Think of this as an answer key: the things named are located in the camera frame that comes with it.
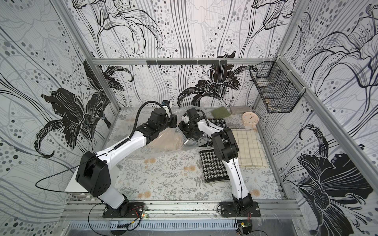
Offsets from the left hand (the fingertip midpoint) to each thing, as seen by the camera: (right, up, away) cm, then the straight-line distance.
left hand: (177, 117), depth 85 cm
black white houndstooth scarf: (+22, -30, -3) cm, 38 cm away
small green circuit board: (+36, -53, -15) cm, 66 cm away
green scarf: (+31, +4, +26) cm, 40 cm away
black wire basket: (+62, +18, +2) cm, 65 cm away
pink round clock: (+52, 0, +23) cm, 57 cm away
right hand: (0, -8, +16) cm, 17 cm away
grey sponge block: (+46, +7, +28) cm, 55 cm away
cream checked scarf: (+45, -21, +4) cm, 50 cm away
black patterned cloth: (+29, -3, +17) cm, 33 cm away
